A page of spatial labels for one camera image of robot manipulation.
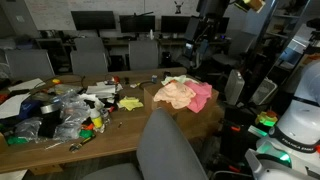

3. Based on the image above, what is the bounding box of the white paper sheet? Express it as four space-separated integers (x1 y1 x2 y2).
0 92 31 120
7 77 46 93

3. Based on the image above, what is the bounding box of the white box fan heater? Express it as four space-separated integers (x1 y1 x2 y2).
249 77 278 106

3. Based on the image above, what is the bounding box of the large cardboard box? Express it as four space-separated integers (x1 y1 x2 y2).
143 77 221 118

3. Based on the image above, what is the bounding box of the pink cloth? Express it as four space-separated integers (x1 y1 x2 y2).
183 79 213 114

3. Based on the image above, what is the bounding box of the black computer monitor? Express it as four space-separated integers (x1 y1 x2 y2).
70 10 117 37
119 13 156 37
160 15 192 34

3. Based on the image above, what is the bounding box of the green plastic object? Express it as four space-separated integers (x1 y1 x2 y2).
78 129 95 140
5 134 30 146

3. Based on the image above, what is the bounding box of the long wooden wall desk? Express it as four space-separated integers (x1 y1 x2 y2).
34 35 188 48

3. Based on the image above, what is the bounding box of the metal shelving rack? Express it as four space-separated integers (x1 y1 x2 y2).
263 0 320 71

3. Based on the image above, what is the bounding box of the light green cloth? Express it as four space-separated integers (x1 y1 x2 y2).
160 74 200 87

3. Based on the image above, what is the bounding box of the white tower space heater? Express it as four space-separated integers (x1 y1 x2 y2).
223 69 246 107

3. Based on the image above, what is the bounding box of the black equipment cart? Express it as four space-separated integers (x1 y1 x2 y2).
219 105 268 171

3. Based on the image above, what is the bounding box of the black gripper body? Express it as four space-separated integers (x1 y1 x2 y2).
197 0 232 18

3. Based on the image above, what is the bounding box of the yellow green lit device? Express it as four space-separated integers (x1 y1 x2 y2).
254 109 280 128

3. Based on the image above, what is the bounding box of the clear plastic bag pile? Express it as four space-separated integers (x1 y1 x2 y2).
53 91 92 141

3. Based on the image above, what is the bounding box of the grey office chair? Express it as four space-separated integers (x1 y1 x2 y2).
4 49 56 81
73 36 107 54
69 50 109 76
81 107 209 180
211 31 257 68
128 39 160 72

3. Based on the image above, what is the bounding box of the yellow cloth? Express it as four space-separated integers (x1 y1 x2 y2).
117 95 145 112

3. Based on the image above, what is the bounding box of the white paper stack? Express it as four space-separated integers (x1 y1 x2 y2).
85 81 118 100

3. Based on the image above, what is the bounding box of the silver duct tape roll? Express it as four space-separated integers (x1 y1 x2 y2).
39 103 63 115

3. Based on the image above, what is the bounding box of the blue plastic bag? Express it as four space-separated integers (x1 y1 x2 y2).
18 99 43 121

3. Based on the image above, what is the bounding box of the white bottle yellow label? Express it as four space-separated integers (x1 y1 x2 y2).
89 99 105 133

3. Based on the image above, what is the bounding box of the adjustable wrench yellow handle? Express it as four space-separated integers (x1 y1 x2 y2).
68 133 97 154

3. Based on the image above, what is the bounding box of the black cable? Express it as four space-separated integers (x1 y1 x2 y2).
138 79 158 91

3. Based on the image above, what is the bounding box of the peach cloth orange print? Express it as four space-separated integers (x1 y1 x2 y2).
153 80 197 110

